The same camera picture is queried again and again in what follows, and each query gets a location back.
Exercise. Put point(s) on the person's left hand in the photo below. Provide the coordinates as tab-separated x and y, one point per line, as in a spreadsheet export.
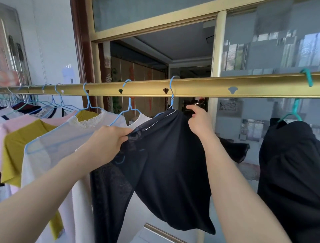
107	145

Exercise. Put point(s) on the person's right hand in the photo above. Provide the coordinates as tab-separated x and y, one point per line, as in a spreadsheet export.
202	125

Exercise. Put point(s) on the gold clothes rail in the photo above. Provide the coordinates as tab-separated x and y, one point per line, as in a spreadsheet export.
200	86

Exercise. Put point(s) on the sheer white lace-collar shirt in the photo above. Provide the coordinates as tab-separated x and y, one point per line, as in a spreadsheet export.
50	155

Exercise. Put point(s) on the white black-trimmed tank top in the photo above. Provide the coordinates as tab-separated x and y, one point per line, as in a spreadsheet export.
53	114

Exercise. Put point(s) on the black sheer blouse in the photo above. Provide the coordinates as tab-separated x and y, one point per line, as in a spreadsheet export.
162	175

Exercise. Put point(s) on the dark red t-shirt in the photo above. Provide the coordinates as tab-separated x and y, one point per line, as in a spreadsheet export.
27	107

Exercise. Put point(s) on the mustard yellow t-shirt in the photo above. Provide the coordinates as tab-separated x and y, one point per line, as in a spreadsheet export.
17	145

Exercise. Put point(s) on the pink t-shirt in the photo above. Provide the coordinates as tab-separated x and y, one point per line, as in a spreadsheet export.
17	122

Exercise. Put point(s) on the black shorts with logo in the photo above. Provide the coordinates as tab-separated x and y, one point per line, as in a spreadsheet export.
290	175

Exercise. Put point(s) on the person's right forearm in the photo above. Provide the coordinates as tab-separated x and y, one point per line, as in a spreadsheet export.
245	200

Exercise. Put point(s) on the person's left forearm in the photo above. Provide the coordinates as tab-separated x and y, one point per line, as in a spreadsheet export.
37	197

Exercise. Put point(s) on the white paper notice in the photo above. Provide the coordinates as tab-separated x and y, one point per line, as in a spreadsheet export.
68	75

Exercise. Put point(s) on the gold framed glass door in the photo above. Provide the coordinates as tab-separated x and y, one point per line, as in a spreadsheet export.
217	45

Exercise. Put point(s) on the ceiling lamp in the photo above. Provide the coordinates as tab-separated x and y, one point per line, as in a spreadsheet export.
209	32

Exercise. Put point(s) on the orange patterned hanging sheet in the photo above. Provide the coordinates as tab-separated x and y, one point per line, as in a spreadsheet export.
8	78

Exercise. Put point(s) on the metal mop poles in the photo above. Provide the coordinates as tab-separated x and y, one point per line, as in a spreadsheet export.
18	60

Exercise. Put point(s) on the brown door frame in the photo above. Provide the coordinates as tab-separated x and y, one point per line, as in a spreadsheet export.
81	50

